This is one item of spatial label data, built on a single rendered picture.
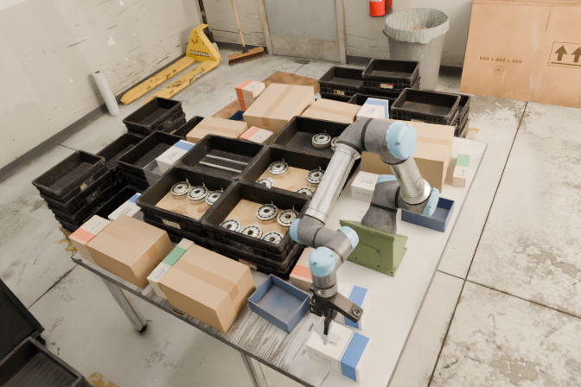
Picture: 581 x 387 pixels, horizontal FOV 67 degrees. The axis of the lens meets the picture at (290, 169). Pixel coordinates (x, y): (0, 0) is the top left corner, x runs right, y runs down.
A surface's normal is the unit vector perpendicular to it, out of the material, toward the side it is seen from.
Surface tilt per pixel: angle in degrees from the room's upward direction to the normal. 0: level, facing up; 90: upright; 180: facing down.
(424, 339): 0
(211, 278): 0
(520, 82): 72
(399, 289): 0
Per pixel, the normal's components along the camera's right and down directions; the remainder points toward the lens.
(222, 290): -0.15, -0.78
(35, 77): 0.85, 0.22
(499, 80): -0.52, 0.33
